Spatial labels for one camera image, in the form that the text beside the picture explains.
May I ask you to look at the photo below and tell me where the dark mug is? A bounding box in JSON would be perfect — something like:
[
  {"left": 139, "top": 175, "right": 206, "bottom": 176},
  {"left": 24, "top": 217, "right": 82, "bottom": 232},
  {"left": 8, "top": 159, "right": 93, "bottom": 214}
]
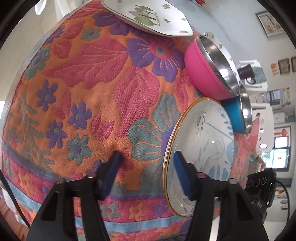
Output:
[{"left": 237, "top": 64, "right": 256, "bottom": 85}]

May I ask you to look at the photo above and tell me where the colourful floral tablecloth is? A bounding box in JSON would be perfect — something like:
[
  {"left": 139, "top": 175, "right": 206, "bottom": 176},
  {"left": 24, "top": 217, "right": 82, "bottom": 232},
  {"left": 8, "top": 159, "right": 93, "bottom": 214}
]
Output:
[{"left": 1, "top": 0, "right": 265, "bottom": 241}]

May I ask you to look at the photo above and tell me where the blue steel bowl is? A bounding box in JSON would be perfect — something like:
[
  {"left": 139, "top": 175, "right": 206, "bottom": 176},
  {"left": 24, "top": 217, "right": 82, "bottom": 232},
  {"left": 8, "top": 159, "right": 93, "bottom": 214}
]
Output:
[{"left": 222, "top": 84, "right": 252, "bottom": 135}]

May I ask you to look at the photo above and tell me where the square white green-leaf plate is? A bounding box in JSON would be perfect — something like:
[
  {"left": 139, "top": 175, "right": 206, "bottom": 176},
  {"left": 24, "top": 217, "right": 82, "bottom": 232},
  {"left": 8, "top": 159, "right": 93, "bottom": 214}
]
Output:
[{"left": 101, "top": 0, "right": 194, "bottom": 37}]

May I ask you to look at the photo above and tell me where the framed picture on wall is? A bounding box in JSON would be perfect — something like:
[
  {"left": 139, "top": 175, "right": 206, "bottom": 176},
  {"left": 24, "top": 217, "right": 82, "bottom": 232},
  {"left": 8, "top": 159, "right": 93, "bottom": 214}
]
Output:
[{"left": 256, "top": 11, "right": 285, "bottom": 38}]

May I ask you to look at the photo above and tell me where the small white floral plate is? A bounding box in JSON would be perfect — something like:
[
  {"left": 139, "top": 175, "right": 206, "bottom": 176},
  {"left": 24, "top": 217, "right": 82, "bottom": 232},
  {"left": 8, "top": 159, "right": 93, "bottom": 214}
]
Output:
[{"left": 204, "top": 32, "right": 239, "bottom": 80}]

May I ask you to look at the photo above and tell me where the round blue sunflower plate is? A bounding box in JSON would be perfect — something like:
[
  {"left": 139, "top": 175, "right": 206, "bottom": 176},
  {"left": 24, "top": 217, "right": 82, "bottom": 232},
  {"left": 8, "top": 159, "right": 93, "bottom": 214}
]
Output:
[{"left": 163, "top": 97, "right": 234, "bottom": 218}]

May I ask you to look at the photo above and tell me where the pink steel bowl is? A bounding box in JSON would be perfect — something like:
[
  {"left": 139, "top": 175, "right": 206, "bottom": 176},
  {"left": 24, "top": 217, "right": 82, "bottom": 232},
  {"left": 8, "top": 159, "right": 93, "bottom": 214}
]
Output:
[{"left": 184, "top": 35, "right": 240, "bottom": 100}]

